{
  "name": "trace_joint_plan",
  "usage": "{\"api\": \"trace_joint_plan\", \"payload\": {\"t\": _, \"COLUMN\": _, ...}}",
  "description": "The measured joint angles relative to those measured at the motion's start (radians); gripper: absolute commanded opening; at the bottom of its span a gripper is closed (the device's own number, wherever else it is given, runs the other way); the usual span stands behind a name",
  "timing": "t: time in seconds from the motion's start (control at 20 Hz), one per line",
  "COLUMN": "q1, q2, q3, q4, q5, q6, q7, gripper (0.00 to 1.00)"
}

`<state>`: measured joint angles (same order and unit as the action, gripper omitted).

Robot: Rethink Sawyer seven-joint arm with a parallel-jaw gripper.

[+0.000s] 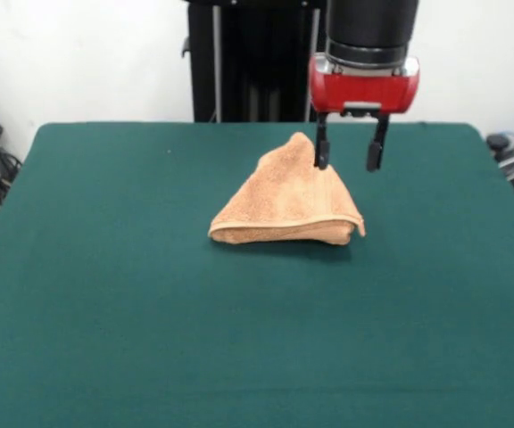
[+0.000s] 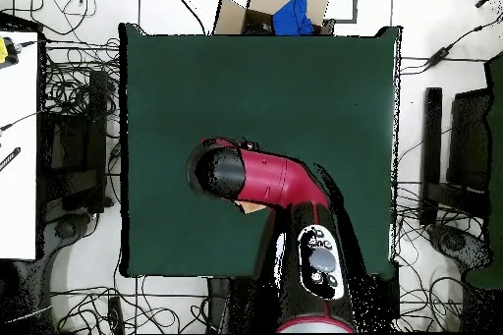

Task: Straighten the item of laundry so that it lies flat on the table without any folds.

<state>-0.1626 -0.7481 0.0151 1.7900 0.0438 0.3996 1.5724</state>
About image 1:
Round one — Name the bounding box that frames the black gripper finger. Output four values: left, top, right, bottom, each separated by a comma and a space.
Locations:
366, 114, 391, 173
313, 111, 332, 171

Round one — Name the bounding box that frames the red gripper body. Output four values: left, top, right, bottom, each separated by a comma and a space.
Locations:
308, 55, 421, 119

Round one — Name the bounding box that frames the tan terry towel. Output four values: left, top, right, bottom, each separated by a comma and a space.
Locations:
206, 131, 368, 248

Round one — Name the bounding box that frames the dark green table cloth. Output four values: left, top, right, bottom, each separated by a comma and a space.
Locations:
0, 122, 514, 428

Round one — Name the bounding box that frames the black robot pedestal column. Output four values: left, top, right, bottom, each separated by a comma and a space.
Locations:
179, 0, 343, 124

